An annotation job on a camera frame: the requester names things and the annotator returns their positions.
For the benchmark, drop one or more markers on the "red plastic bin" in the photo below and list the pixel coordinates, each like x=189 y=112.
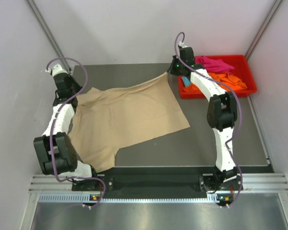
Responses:
x=241 y=70

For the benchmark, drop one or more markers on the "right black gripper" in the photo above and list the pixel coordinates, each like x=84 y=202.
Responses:
x=172 y=70

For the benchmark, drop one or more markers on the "beige t shirt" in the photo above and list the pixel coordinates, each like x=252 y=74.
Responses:
x=106 y=121

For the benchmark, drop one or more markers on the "right aluminium corner post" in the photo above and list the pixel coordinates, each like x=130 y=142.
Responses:
x=263 y=27

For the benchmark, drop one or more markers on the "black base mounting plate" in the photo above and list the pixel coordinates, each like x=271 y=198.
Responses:
x=161 y=182

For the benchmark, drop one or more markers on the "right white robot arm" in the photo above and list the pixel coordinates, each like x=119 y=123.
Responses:
x=221 y=114

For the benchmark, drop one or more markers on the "left aluminium corner post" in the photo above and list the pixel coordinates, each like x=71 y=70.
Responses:
x=44 y=27

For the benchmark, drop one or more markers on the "pink t shirt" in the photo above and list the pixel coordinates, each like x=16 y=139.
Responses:
x=213 y=65

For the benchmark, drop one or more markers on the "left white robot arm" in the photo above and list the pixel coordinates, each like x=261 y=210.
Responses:
x=55 y=153

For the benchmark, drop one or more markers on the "light blue t shirt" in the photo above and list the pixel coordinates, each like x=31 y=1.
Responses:
x=186 y=81

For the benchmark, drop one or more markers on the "aluminium front rail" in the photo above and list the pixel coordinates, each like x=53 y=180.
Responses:
x=48 y=190

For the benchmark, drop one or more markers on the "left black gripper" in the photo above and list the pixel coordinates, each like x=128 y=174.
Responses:
x=78 y=88

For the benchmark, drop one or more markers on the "aluminium corner post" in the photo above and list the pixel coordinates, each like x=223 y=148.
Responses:
x=263 y=27
x=44 y=27

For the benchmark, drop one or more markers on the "orange t shirt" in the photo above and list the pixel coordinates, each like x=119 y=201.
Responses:
x=227 y=78

